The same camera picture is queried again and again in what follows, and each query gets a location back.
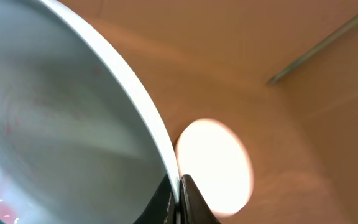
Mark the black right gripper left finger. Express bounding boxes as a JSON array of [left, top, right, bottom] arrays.
[[134, 175, 176, 224]]

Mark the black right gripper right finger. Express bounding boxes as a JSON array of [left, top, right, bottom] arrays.
[[180, 174, 221, 224]]

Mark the white plate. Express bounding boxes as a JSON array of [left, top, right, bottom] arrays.
[[175, 118, 254, 218]]

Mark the light blue plate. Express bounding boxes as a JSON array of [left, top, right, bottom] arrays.
[[0, 1, 179, 224]]

